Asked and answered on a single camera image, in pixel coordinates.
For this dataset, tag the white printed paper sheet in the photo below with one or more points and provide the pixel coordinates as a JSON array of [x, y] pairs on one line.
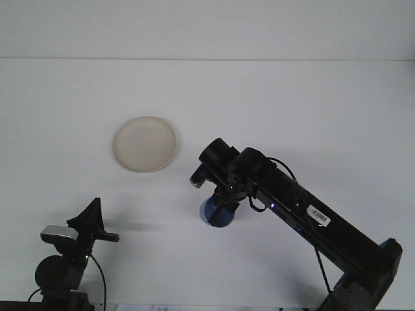
[[146, 307]]

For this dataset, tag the pale round plate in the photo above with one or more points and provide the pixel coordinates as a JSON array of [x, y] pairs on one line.
[[146, 145]]

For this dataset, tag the pale blue cup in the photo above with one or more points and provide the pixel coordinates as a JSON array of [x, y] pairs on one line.
[[223, 220]]

